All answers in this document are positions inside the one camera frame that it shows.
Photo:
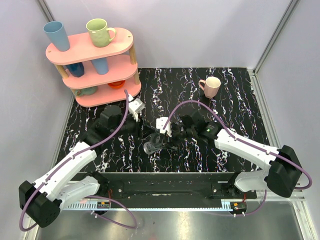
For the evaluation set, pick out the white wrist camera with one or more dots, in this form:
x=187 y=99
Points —
x=135 y=107
x=164 y=126

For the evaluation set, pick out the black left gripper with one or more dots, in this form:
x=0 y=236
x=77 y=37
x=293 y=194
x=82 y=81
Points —
x=139 y=127

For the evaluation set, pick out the pink three-tier shelf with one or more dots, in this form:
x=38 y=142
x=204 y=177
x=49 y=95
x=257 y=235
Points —
x=98 y=75

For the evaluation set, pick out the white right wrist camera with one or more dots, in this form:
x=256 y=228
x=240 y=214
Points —
x=164 y=126

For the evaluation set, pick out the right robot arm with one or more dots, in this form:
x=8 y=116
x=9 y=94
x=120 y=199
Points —
x=279 y=167

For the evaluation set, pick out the green ceramic mug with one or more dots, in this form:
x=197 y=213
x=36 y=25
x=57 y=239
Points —
x=100 y=34

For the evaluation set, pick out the aluminium frame rail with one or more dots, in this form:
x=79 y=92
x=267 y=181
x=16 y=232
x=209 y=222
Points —
x=171 y=203

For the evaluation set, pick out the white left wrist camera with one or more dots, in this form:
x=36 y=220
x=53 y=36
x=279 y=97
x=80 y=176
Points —
x=135 y=107

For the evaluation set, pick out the light blue cup middle shelf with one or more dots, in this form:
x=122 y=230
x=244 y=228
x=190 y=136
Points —
x=100 y=65

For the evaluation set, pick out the teal ceramic mug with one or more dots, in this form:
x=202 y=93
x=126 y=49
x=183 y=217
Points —
x=85 y=91

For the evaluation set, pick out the orange plastic bowl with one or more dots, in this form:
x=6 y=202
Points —
x=116 y=84

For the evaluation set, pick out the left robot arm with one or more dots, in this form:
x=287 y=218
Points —
x=46 y=197

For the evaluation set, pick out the pink ceramic mug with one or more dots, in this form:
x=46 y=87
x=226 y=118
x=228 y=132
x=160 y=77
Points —
x=210 y=86

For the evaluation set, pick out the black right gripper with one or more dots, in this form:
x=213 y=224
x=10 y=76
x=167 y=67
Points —
x=169 y=142

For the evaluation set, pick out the dark blue mug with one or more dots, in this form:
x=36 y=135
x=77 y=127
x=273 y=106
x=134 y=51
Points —
x=76 y=69

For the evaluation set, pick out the light blue tall cup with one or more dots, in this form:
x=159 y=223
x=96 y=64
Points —
x=56 y=32

